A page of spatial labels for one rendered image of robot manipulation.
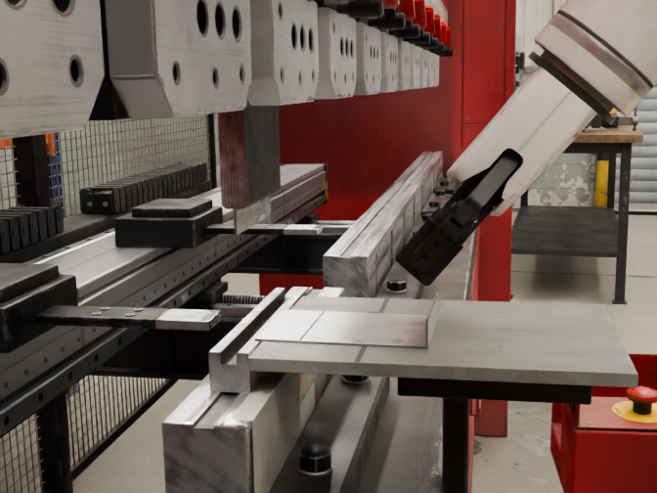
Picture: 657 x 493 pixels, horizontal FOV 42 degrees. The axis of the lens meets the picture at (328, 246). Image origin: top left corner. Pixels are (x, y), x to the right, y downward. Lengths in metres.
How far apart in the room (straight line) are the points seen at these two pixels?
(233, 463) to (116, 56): 0.30
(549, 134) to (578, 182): 7.43
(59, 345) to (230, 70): 0.49
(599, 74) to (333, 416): 0.36
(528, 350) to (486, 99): 2.21
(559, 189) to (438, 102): 5.28
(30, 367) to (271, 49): 0.42
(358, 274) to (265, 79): 0.58
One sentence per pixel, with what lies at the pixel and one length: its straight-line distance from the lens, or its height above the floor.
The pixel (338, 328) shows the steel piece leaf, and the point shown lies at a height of 1.00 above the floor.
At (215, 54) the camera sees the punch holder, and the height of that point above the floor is 1.20.
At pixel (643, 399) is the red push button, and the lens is 1.13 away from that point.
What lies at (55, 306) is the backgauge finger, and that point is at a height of 1.00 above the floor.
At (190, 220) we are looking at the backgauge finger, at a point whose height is 1.02.
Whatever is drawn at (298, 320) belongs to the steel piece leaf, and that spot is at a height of 1.00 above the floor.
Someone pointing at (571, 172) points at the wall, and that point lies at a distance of 8.01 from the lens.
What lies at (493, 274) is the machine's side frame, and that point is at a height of 0.56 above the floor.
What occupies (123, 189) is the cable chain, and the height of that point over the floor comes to 1.03.
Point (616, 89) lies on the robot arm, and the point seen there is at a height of 1.18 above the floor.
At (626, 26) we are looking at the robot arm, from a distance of 0.60.
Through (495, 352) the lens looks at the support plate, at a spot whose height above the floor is 1.00.
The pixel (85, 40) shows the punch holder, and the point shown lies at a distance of 0.32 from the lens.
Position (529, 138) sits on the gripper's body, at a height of 1.15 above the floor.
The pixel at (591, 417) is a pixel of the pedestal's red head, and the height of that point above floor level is 0.78.
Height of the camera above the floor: 1.19
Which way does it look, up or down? 11 degrees down
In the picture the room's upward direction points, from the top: 1 degrees counter-clockwise
